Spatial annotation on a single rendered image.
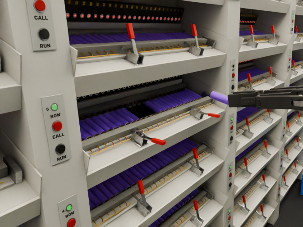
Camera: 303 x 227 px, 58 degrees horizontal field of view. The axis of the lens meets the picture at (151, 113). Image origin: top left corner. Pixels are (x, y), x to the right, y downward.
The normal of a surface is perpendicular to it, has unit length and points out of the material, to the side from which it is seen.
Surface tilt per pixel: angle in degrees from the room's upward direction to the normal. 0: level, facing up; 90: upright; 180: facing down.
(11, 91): 112
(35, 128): 90
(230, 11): 90
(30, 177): 90
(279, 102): 94
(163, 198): 22
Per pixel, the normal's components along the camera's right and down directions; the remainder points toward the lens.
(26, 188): 0.23, -0.84
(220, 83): -0.66, 0.22
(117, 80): 0.72, 0.48
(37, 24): 0.76, 0.14
